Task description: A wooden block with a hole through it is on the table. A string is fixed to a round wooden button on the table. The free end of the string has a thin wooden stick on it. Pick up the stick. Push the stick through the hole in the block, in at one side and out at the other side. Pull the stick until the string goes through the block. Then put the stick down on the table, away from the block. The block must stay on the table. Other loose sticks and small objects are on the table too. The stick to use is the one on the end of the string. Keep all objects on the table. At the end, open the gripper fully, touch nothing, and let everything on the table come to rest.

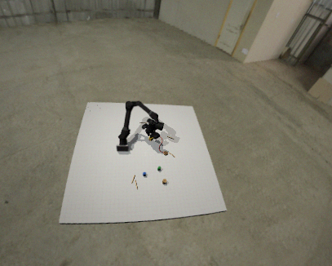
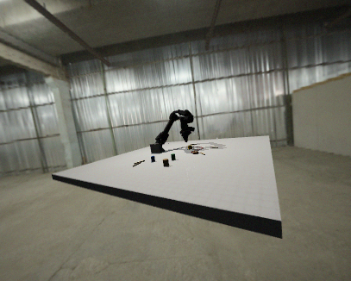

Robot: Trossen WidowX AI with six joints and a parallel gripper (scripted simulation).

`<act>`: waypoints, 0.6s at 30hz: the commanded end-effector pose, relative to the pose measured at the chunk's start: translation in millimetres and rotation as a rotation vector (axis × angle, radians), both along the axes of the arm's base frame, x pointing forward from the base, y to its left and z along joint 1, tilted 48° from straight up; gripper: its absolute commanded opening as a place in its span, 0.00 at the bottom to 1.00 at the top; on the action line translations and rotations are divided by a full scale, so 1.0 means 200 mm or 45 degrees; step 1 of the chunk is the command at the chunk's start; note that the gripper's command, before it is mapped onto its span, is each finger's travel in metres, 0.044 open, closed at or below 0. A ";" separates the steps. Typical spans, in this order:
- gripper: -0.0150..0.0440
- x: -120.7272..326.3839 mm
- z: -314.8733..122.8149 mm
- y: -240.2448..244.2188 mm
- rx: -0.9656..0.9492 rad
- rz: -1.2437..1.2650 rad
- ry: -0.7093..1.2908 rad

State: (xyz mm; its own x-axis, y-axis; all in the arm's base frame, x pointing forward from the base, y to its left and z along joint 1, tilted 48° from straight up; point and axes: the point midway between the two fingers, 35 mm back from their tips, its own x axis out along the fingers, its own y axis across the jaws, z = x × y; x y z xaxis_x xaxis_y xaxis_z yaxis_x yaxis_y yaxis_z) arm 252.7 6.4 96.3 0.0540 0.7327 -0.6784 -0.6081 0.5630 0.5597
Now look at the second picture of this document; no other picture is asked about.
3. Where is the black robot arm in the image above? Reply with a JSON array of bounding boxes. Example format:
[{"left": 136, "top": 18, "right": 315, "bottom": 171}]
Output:
[{"left": 155, "top": 109, "right": 195, "bottom": 146}]

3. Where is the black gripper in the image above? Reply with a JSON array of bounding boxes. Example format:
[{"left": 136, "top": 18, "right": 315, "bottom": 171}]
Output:
[{"left": 180, "top": 123, "right": 191, "bottom": 142}]

